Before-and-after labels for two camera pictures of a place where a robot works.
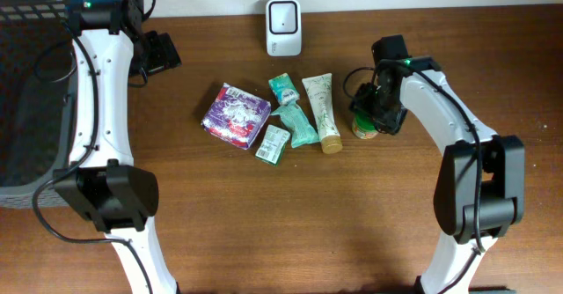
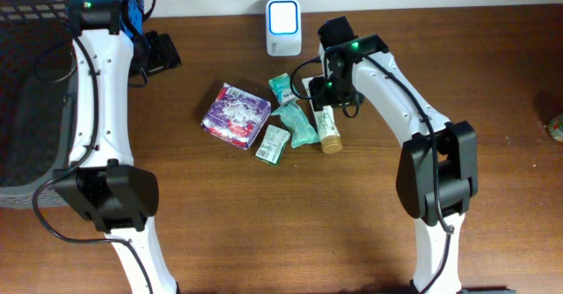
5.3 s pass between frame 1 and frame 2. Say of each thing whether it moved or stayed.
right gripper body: moved
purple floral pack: stayed
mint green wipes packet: stayed
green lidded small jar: moved
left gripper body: stayed
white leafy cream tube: stayed
